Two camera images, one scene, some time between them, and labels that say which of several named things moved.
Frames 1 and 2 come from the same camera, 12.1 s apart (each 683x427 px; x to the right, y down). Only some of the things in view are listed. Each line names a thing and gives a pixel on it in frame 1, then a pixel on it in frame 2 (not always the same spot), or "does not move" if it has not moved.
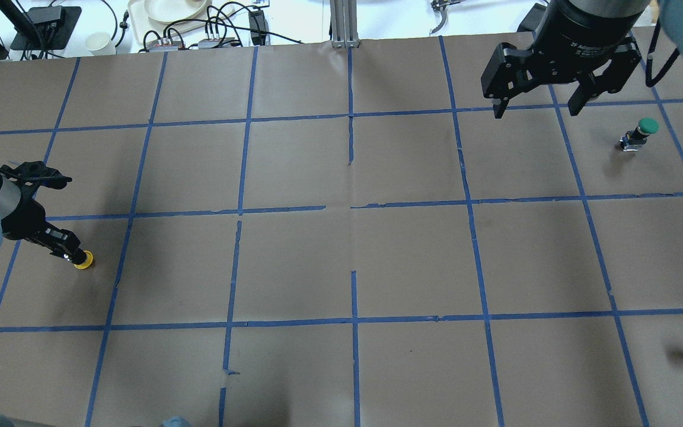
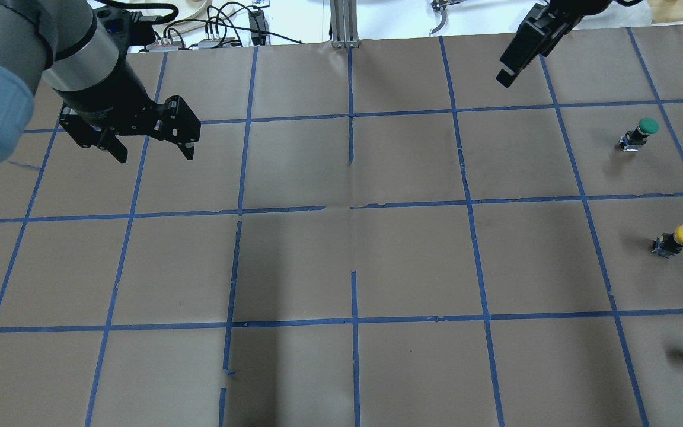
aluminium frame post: [343, 14] does not move
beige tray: [150, 29] -> [195, 13]
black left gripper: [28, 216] -> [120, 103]
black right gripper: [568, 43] -> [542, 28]
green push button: [635, 139] does not move
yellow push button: [87, 263] -> [670, 244]
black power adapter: [259, 26] does not move
